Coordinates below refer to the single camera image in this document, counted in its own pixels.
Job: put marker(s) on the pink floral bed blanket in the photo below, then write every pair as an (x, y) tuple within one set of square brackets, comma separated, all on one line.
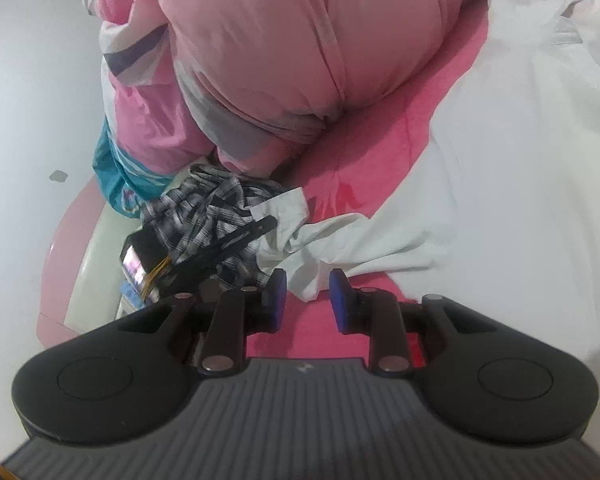
[(355, 167)]

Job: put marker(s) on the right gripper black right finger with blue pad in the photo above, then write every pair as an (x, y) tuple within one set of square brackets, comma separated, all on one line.
[(480, 376)]

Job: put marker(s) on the teal patterned cloth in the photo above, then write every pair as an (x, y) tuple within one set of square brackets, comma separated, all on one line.
[(125, 183)]

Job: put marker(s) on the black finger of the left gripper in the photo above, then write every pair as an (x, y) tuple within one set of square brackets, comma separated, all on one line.
[(230, 257)]

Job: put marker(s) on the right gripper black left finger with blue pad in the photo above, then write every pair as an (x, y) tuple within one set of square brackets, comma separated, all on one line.
[(133, 375)]

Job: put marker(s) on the white garment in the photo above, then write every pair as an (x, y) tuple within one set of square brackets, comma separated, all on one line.
[(501, 211)]

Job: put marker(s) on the black white plaid shirt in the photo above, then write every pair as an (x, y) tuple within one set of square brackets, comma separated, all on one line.
[(208, 205)]

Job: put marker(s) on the pink grey quilt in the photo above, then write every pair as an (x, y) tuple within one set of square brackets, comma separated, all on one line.
[(253, 81)]

